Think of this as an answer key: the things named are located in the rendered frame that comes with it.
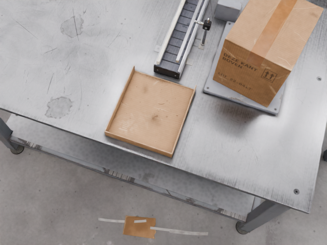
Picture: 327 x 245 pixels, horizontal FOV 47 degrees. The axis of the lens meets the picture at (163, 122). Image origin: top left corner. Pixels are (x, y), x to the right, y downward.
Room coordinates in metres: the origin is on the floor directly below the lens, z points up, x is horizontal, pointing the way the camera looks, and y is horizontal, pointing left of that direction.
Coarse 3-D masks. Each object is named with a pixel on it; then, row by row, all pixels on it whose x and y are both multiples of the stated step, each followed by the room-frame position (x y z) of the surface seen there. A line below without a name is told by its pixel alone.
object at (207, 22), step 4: (196, 20) 0.97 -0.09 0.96; (204, 20) 0.97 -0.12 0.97; (208, 20) 0.95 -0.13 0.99; (200, 24) 0.96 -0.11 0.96; (204, 24) 0.95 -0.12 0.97; (208, 24) 0.95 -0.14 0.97; (204, 28) 0.95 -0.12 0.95; (208, 28) 0.94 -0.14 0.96; (204, 32) 0.96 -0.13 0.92; (204, 36) 0.95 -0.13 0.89; (204, 40) 0.96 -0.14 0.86
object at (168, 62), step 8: (192, 0) 1.14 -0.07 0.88; (184, 8) 1.10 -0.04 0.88; (192, 8) 1.10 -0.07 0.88; (200, 8) 1.11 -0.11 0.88; (184, 16) 1.06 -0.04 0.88; (192, 16) 1.06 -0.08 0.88; (176, 24) 1.01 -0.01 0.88; (184, 24) 1.01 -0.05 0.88; (176, 32) 0.97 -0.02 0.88; (184, 32) 0.97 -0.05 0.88; (176, 40) 0.93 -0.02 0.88; (168, 48) 0.89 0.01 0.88; (176, 48) 0.89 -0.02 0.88; (184, 48) 0.90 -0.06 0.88; (168, 56) 0.85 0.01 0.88; (176, 56) 0.85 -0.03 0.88; (160, 64) 0.81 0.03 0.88; (168, 64) 0.81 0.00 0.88; (176, 64) 0.82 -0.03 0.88; (176, 72) 0.78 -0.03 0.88
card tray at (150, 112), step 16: (128, 80) 0.74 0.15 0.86; (144, 80) 0.76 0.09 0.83; (160, 80) 0.76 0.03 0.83; (128, 96) 0.68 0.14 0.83; (144, 96) 0.69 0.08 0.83; (160, 96) 0.69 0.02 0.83; (176, 96) 0.70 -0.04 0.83; (192, 96) 0.69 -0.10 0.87; (112, 112) 0.59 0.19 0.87; (128, 112) 0.61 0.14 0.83; (144, 112) 0.62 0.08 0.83; (160, 112) 0.62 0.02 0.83; (176, 112) 0.63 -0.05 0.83; (112, 128) 0.54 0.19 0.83; (128, 128) 0.54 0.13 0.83; (144, 128) 0.55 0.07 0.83; (160, 128) 0.56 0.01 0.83; (176, 128) 0.56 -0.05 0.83; (144, 144) 0.47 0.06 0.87; (160, 144) 0.49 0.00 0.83
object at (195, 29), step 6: (204, 0) 1.19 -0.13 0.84; (204, 6) 1.12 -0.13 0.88; (204, 12) 1.13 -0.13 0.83; (198, 18) 1.05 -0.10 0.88; (198, 24) 1.02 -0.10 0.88; (168, 30) 0.98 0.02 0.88; (192, 36) 0.96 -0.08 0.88; (192, 42) 0.94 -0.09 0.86; (186, 48) 0.90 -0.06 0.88; (186, 54) 0.87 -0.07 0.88; (156, 60) 0.83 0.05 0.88; (156, 66) 0.80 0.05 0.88; (180, 66) 0.81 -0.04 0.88; (156, 72) 0.80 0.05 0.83; (162, 72) 0.79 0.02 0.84; (168, 72) 0.79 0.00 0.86; (174, 72) 0.78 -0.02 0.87; (180, 72) 0.78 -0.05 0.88
